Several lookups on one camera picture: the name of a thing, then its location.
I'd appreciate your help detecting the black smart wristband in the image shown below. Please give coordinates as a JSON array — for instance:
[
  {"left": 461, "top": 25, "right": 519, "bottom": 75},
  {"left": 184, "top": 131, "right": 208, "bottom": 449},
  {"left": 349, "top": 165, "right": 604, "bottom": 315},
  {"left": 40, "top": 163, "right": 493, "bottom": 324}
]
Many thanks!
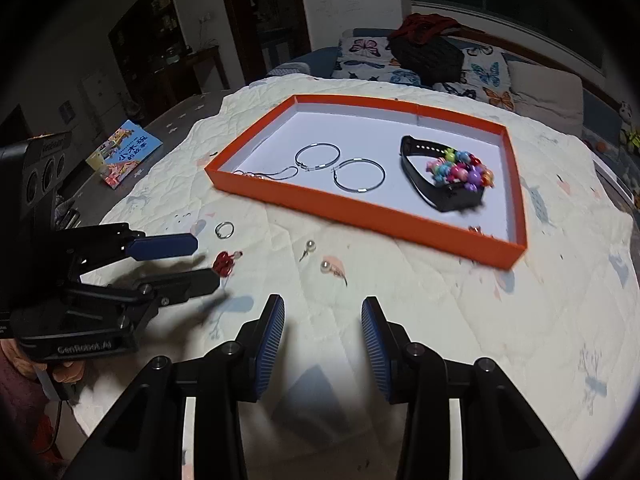
[{"left": 399, "top": 135, "right": 488, "bottom": 212}]

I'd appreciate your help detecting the dark display cabinet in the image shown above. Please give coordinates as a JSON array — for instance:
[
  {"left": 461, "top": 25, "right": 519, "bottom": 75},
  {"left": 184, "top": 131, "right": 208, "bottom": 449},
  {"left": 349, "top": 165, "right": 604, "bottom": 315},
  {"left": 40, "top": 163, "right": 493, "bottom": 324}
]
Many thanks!
[{"left": 107, "top": 0, "right": 176, "bottom": 116}]

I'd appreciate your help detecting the person's left hand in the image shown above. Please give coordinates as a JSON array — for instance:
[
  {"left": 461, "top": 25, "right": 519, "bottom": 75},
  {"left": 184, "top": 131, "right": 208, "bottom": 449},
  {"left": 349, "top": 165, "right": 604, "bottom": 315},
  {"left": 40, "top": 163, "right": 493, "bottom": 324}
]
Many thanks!
[{"left": 47, "top": 360, "right": 86, "bottom": 403}]

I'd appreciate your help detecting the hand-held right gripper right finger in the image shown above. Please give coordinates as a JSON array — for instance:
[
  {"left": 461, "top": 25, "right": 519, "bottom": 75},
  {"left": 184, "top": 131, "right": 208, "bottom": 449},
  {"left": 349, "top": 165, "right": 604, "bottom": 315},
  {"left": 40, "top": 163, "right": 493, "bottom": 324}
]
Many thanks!
[{"left": 361, "top": 296, "right": 583, "bottom": 480}]

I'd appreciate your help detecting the silver hoop earring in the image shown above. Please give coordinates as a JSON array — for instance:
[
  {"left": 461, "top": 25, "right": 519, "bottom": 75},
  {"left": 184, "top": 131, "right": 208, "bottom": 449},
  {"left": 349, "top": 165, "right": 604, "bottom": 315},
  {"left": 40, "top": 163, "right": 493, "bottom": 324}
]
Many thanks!
[
  {"left": 294, "top": 143, "right": 342, "bottom": 171},
  {"left": 332, "top": 158, "right": 387, "bottom": 194}
]

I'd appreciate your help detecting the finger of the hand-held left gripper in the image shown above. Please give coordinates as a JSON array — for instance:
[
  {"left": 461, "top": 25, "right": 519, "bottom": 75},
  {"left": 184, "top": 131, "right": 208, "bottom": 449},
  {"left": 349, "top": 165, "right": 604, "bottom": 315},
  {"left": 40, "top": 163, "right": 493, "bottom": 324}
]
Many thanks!
[
  {"left": 52, "top": 222, "right": 199, "bottom": 281},
  {"left": 62, "top": 267, "right": 222, "bottom": 333}
]

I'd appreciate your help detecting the grey star bedsheet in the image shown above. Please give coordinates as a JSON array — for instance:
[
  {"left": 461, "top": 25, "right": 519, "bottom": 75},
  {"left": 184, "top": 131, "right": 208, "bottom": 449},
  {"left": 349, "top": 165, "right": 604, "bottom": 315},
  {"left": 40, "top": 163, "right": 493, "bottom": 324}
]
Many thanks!
[{"left": 75, "top": 95, "right": 236, "bottom": 226}]

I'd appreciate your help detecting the dark wooden side table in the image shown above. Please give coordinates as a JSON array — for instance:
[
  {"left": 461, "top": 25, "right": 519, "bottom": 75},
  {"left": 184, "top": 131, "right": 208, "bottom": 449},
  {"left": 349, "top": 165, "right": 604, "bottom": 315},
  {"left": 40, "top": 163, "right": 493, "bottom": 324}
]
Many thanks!
[{"left": 165, "top": 45, "right": 231, "bottom": 106}]

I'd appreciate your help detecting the orange cardboard tray box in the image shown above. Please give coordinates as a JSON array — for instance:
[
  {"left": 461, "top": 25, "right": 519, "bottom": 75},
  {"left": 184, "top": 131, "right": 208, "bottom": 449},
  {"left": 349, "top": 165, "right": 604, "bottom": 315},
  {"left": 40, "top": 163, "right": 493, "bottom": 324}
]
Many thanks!
[{"left": 204, "top": 94, "right": 529, "bottom": 269}]

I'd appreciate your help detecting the silver chain necklace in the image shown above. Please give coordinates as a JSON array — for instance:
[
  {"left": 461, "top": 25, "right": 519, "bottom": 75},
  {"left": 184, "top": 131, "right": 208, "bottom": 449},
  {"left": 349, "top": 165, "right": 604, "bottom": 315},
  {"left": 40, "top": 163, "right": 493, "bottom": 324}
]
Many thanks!
[{"left": 232, "top": 164, "right": 300, "bottom": 183}]

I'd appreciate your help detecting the person's left forearm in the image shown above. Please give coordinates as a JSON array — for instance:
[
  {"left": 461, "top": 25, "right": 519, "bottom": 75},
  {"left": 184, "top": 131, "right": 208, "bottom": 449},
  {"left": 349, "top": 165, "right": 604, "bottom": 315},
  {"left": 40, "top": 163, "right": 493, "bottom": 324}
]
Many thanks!
[{"left": 0, "top": 340, "right": 63, "bottom": 461}]

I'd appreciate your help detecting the butterfly print pillow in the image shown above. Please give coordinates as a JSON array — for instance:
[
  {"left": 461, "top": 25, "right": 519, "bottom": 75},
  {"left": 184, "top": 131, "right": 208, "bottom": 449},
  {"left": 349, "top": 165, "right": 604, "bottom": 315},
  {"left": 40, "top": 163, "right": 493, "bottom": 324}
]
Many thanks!
[
  {"left": 332, "top": 35, "right": 421, "bottom": 86},
  {"left": 432, "top": 45, "right": 518, "bottom": 113}
]

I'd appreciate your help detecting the dark wooden door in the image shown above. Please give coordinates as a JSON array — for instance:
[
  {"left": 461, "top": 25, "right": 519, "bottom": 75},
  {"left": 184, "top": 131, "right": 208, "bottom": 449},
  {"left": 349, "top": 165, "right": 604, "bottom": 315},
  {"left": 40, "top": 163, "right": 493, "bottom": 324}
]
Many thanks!
[{"left": 215, "top": 0, "right": 311, "bottom": 86}]

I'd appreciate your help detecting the colourful children's picture book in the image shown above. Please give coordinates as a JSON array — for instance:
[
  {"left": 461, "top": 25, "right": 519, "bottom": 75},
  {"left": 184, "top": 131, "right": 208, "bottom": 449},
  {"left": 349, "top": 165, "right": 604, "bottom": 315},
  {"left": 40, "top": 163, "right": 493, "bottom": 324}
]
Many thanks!
[{"left": 86, "top": 120, "right": 164, "bottom": 190}]

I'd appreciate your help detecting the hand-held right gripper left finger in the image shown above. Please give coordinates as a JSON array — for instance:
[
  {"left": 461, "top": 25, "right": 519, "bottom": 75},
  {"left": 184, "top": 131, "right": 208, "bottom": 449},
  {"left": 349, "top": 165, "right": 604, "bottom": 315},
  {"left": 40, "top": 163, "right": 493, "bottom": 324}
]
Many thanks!
[{"left": 62, "top": 294, "right": 286, "bottom": 480}]

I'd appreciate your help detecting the colourful bead bracelet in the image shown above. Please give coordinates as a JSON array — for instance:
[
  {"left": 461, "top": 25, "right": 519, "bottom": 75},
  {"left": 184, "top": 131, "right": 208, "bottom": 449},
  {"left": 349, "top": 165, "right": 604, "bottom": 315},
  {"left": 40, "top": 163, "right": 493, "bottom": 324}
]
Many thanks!
[{"left": 425, "top": 148, "right": 496, "bottom": 192}]

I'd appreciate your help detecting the beige pillow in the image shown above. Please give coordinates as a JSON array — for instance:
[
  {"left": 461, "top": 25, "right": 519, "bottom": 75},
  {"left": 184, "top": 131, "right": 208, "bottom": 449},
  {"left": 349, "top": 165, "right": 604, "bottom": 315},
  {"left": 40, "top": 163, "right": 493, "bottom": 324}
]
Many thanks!
[{"left": 505, "top": 57, "right": 586, "bottom": 136}]

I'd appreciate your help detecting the red cloth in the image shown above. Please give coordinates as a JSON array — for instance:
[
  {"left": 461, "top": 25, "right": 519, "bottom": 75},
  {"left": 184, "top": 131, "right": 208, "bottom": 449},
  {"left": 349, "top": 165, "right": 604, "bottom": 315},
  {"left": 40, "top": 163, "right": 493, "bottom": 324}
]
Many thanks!
[{"left": 389, "top": 12, "right": 461, "bottom": 43}]

